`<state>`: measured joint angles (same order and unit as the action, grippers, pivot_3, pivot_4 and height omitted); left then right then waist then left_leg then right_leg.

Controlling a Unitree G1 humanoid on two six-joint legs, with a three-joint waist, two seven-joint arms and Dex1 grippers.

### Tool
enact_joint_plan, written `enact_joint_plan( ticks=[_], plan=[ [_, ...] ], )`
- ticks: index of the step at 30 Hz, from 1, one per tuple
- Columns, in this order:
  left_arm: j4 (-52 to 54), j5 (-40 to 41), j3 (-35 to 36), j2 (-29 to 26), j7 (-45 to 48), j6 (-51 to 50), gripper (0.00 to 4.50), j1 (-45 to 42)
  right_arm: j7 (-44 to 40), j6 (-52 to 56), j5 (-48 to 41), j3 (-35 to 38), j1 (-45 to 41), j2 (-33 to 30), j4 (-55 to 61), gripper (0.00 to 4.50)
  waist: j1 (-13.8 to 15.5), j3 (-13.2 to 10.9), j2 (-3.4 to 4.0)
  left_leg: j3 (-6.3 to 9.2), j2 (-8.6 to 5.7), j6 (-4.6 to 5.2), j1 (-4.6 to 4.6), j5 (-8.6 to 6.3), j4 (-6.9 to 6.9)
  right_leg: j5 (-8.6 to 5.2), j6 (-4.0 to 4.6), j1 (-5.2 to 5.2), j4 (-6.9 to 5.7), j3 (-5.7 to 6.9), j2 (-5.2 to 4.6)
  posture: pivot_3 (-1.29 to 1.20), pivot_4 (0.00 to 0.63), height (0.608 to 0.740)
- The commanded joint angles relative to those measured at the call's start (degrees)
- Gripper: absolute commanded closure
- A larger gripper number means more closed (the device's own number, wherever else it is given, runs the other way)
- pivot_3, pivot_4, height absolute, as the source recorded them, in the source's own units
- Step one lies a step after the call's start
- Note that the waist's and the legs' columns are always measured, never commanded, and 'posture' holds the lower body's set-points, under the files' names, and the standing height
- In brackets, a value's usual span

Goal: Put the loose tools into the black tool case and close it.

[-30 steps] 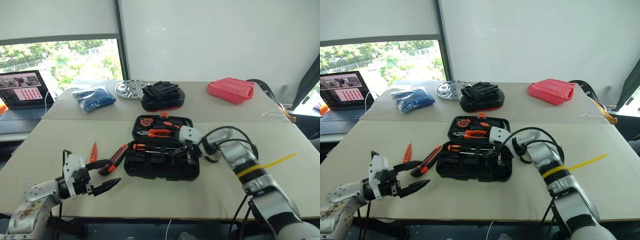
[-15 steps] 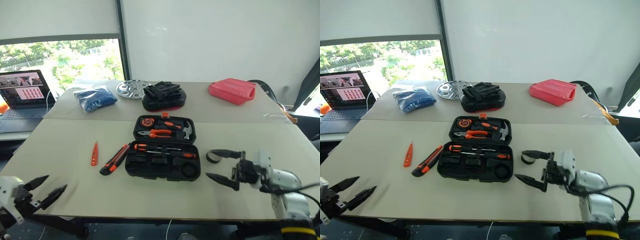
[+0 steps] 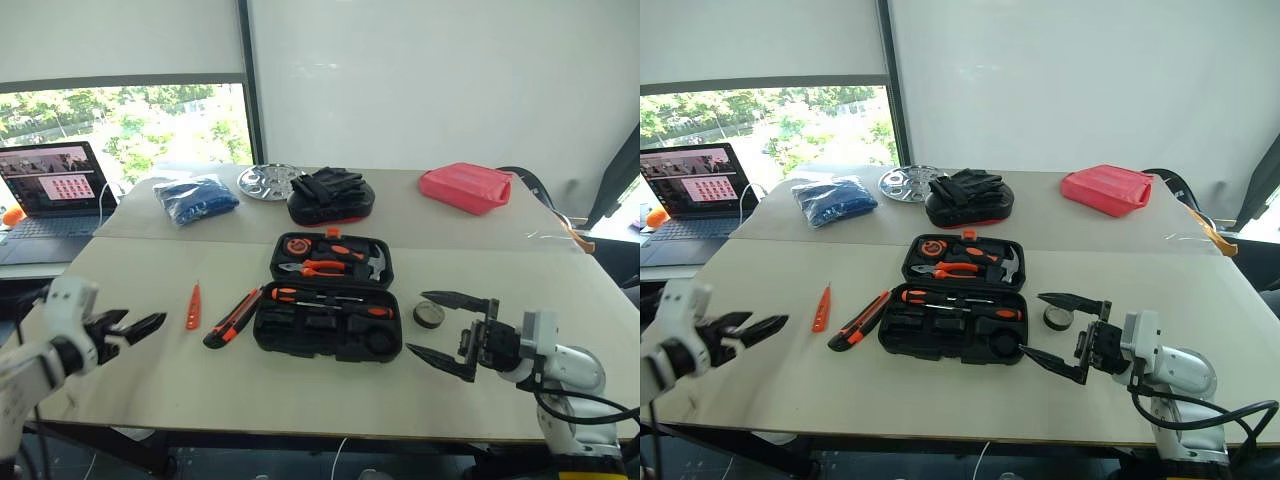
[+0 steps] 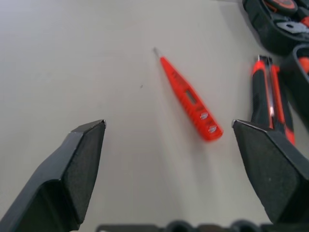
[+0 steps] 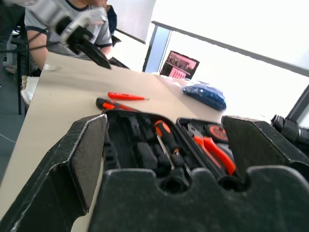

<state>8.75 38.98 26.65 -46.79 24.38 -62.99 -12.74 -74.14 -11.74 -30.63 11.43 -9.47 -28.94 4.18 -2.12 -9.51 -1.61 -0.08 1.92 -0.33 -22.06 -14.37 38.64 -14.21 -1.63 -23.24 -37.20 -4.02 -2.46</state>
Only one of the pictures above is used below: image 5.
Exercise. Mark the orange black tape measure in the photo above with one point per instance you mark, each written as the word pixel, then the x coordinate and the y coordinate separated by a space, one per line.
pixel 217 133

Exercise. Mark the black tool case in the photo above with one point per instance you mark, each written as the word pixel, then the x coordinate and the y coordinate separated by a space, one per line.
pixel 125 145

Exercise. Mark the grey window frame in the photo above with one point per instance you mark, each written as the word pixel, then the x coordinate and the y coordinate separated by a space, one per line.
pixel 229 47

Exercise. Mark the red tester screwdriver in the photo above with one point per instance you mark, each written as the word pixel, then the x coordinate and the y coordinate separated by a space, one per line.
pixel 123 96

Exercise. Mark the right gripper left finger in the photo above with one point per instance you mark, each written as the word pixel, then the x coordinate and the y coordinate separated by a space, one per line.
pixel 48 174

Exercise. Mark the white shoe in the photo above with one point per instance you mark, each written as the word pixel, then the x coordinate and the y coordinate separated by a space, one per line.
pixel 28 88

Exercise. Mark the orange black utility knife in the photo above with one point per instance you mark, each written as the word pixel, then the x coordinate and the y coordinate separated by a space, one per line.
pixel 106 104

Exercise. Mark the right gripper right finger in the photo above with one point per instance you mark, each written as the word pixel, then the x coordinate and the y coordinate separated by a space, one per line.
pixel 256 145

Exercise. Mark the person in dark top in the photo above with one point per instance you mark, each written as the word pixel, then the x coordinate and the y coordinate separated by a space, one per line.
pixel 111 20

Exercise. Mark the black chair frame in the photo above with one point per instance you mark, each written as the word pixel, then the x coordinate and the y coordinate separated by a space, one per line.
pixel 19 60

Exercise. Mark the white board panel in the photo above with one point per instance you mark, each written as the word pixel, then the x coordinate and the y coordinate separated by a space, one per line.
pixel 135 17

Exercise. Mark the black cylindrical device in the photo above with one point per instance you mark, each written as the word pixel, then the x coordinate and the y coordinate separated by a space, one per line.
pixel 289 129

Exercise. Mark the person in grey t-shirt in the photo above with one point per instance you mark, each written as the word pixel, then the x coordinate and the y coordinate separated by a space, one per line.
pixel 38 26

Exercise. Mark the pink and black box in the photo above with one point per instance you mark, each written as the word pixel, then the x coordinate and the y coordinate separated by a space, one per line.
pixel 179 64

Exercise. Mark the blue plastic bag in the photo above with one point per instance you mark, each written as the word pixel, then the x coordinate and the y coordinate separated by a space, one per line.
pixel 205 95

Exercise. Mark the orange black screwdriver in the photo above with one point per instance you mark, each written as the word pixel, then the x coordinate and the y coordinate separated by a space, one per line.
pixel 166 135

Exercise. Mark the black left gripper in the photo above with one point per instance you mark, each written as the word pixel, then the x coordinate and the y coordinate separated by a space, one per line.
pixel 78 38

